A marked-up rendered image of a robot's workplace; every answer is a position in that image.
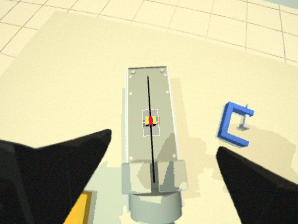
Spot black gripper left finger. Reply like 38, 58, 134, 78
0, 129, 112, 224

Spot blue c-shaped block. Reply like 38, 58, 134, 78
217, 101, 255, 148

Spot yellow rectangular block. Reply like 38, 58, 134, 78
64, 191, 92, 224

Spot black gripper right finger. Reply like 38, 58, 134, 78
215, 146, 298, 224

